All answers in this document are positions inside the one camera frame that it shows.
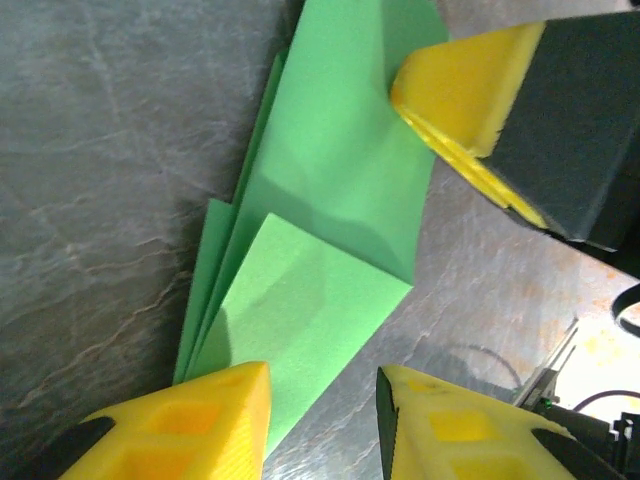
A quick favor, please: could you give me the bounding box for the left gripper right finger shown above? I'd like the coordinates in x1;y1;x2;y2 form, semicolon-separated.
375;364;626;480

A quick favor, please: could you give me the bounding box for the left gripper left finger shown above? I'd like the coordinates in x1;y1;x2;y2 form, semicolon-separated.
59;360;273;480

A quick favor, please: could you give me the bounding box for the green paper sheet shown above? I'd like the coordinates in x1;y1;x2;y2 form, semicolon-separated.
172;0;451;459

